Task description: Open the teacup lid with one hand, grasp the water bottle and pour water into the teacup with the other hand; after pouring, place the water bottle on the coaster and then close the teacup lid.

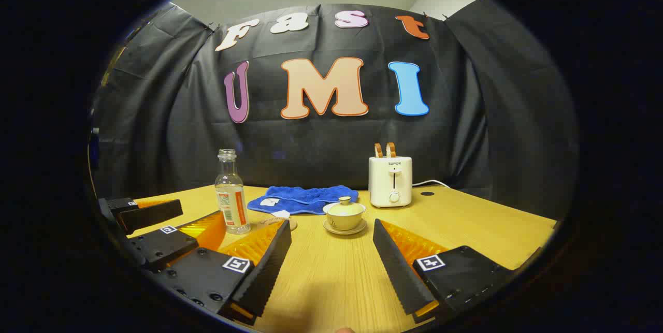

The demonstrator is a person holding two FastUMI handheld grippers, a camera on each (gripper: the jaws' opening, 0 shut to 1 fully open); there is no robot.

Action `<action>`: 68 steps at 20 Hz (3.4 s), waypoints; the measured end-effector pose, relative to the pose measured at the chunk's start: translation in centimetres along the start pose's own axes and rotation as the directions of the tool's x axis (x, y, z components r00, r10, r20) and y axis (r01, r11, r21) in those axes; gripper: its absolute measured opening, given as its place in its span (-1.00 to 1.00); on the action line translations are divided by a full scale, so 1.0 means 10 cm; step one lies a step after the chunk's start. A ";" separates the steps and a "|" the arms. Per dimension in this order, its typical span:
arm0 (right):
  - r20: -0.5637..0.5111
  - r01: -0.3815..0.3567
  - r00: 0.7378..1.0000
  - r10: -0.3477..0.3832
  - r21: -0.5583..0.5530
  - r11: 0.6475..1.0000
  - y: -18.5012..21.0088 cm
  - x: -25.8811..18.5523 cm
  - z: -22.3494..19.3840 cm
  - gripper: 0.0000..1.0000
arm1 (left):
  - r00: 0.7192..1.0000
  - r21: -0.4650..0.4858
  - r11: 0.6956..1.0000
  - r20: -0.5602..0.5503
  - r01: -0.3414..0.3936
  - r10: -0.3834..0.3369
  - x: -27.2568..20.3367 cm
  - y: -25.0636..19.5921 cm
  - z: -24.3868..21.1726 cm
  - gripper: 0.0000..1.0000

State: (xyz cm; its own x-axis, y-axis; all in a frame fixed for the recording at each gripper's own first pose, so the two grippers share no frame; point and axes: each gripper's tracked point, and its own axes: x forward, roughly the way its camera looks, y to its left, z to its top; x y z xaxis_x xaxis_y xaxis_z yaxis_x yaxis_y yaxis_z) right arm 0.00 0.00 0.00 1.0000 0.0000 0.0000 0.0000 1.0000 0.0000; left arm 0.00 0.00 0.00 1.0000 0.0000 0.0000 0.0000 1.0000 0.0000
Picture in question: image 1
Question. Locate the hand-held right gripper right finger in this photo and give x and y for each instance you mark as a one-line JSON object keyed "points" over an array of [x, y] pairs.
{"points": [[399, 276]]}

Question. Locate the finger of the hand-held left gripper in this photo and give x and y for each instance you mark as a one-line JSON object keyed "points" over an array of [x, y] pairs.
{"points": [[160, 247], [155, 214]]}

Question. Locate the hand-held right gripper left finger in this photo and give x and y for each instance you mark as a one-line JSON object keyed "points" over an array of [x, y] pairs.
{"points": [[267, 271]]}

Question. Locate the round cork coaster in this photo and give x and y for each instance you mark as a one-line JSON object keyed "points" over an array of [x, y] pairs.
{"points": [[264, 223]]}

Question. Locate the clear plastic water bottle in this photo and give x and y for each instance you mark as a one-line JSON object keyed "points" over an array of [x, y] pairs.
{"points": [[231, 203]]}

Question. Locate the cream ceramic teacup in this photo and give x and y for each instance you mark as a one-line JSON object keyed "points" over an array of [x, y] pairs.
{"points": [[344, 221]]}

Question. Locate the cream teacup lid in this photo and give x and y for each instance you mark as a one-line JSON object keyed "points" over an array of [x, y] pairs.
{"points": [[344, 208]]}

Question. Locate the cream ceramic saucer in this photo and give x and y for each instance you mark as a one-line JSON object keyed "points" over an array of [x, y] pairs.
{"points": [[357, 230]]}

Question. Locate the blue towel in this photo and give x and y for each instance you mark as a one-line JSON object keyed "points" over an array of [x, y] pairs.
{"points": [[305, 197]]}

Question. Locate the white toaster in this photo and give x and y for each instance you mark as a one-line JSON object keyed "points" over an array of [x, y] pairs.
{"points": [[390, 183]]}

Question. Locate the brown toast slice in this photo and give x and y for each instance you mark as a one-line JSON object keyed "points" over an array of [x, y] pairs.
{"points": [[390, 149], [378, 150]]}

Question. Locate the black backdrop cloth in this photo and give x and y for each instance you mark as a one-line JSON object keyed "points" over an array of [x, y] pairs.
{"points": [[466, 115]]}

